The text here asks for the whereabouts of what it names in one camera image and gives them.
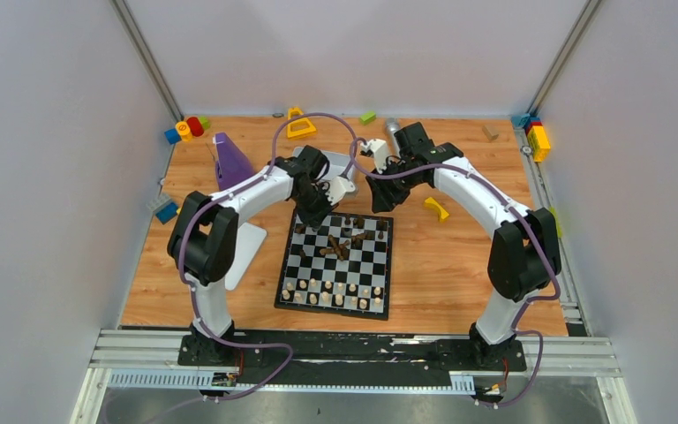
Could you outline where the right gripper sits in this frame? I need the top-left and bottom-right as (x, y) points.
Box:
(366, 159), (424, 213)

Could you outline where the black white chessboard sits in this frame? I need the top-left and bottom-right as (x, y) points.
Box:
(274, 212), (394, 321)

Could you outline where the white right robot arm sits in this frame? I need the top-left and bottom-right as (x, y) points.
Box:
(358, 122), (561, 369)

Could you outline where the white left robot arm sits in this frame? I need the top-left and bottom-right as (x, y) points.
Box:
(167, 146), (336, 365)

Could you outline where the silver microphone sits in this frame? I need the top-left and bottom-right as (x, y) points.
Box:
(383, 117), (402, 140)

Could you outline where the white rectangular box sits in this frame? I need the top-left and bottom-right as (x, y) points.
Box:
(292, 146), (357, 183)

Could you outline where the yellow curved block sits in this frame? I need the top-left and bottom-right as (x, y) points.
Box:
(424, 197), (450, 223)

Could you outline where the yellow triangular toy block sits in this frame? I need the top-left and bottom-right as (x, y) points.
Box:
(286, 107), (317, 140)

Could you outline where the white box lid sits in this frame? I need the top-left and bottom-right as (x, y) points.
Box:
(224, 223), (267, 291)

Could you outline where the brown wooden block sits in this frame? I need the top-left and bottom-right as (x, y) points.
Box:
(482, 125), (500, 141)

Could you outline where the purple metronome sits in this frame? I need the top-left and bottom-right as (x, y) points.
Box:
(213, 132), (256, 191)

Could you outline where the stacked coloured blocks right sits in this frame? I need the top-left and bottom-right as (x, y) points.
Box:
(510, 114), (552, 163)

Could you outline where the red cylinder block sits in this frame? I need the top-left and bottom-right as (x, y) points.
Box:
(186, 117), (205, 138)

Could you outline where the blue block left edge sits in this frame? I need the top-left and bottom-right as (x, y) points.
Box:
(154, 201), (179, 224)

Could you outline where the yellow cylinder block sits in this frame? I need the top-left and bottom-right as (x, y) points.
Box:
(175, 120), (193, 142)

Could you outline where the blue toy block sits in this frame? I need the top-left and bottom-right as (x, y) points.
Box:
(164, 128), (181, 145)

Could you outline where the green block near wall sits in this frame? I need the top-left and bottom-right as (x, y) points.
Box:
(358, 110), (377, 125)

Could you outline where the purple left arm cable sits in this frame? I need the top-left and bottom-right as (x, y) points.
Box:
(176, 112), (358, 405)

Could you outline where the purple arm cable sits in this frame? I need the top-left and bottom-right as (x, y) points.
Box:
(347, 136), (562, 409)
(176, 112), (358, 405)

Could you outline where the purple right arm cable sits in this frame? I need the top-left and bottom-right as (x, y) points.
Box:
(347, 136), (562, 409)

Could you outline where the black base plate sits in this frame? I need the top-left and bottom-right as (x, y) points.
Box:
(177, 329), (527, 386)

